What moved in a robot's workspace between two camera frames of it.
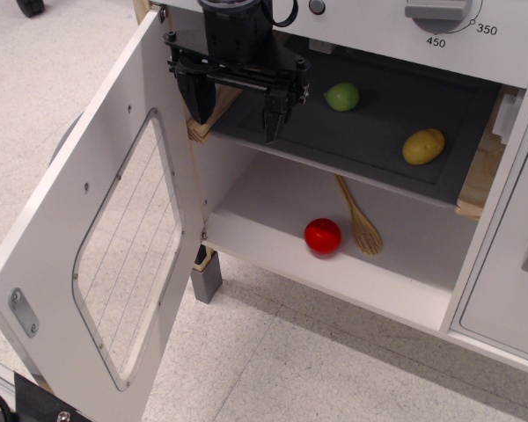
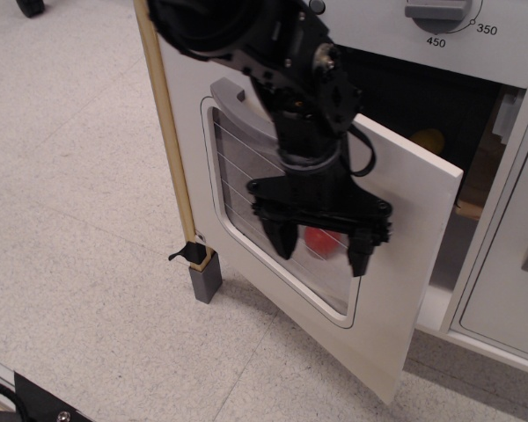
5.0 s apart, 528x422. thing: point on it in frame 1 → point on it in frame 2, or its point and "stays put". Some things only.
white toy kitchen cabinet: x=412 y=178 stays put
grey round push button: x=317 y=7 stays put
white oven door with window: x=89 y=298 → x=364 y=326
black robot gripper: x=238 y=46 → x=317 y=189
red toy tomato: x=323 y=235 stays put
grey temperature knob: x=439 y=17 stays put
